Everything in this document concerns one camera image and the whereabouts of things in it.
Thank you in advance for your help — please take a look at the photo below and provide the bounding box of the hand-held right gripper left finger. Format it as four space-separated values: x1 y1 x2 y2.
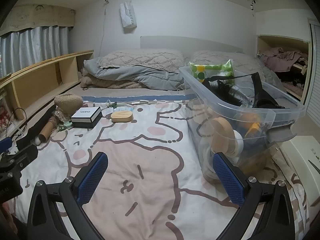
26 151 109 240

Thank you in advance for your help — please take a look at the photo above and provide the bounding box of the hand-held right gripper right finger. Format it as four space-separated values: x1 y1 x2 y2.
212 152 295 240

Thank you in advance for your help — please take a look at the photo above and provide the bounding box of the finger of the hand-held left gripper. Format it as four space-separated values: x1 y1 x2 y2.
0 137 13 155
0 145 38 173

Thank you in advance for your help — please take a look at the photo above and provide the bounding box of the black and white gift box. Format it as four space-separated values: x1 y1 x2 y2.
71 106 102 128

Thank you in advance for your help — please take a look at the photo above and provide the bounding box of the oval wooden box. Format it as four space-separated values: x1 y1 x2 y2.
110 110 134 123

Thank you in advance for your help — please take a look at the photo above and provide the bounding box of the clear plastic storage bin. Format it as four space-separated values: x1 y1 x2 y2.
179 65 306 184

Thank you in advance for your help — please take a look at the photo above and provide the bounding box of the red printed packet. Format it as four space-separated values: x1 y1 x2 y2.
0 95 13 133

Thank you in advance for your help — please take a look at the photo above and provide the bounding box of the cardboard tube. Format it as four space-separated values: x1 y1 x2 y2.
38 116 60 142

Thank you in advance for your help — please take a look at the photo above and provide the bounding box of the white plastic adapter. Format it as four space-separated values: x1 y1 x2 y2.
234 130 245 155

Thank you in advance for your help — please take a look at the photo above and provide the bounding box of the round wooden lid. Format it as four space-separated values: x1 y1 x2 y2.
211 117 237 160

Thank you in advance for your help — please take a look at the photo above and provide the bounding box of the clear plastic wrap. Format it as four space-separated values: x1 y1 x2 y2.
51 110 73 125

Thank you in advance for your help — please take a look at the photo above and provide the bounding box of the cartoon printed blanket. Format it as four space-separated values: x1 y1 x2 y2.
0 100 310 240

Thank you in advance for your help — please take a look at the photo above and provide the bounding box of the beige plush slipper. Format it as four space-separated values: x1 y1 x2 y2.
54 93 83 114

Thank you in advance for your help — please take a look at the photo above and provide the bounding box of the flat white box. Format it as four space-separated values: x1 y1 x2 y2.
277 135 320 188

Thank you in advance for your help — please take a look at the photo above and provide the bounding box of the wooden bedside shelf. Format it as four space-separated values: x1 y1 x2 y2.
0 50 94 140

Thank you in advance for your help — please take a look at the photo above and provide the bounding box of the black feather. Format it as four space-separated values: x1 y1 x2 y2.
204 80 244 107

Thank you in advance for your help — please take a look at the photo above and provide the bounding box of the beige bed sheet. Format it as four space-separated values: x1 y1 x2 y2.
15 85 320 155

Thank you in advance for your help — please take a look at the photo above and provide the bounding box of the beige fleece blanket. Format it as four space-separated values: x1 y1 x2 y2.
81 75 140 89

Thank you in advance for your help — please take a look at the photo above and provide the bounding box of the grey curtain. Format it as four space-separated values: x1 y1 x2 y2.
0 26 69 78

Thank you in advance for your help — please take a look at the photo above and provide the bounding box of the green dotted tissue pack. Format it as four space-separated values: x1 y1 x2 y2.
190 59 235 85

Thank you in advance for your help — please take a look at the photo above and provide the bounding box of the grey duvet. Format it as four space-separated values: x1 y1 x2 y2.
84 56 285 92

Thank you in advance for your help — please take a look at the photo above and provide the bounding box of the dark clothes pile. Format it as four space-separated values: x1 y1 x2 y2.
275 64 309 94

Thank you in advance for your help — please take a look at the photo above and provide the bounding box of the beige textured pillow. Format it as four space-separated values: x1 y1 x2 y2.
97 49 187 74
190 50 267 80

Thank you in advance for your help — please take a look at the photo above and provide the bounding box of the white louvre door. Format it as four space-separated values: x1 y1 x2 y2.
304 17 320 120

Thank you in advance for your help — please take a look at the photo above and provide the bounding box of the beige curtain valance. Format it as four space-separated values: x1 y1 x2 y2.
0 4 77 37

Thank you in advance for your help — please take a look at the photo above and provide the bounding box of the pink clothes pile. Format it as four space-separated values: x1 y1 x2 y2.
260 47 309 72

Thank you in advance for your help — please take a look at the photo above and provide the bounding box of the closet niche shelf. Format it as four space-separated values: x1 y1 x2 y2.
257 35 313 105

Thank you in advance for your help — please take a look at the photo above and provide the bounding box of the white paper bag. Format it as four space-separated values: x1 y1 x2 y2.
119 1 137 33

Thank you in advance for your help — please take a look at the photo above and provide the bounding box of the black strap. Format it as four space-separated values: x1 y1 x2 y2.
250 72 285 109

